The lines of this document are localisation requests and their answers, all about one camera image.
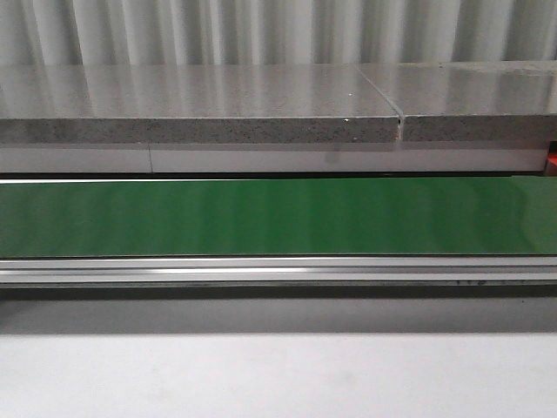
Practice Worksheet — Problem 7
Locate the grey stone counter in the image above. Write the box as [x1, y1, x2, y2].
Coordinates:
[1, 61, 556, 175]

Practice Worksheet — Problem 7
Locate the green conveyor belt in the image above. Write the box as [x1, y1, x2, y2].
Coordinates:
[1, 176, 556, 287]

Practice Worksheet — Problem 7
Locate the red plastic tray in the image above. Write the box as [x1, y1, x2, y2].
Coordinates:
[544, 141, 557, 177]

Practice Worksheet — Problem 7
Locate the white pleated curtain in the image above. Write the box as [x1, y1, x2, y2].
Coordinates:
[1, 1, 556, 65]

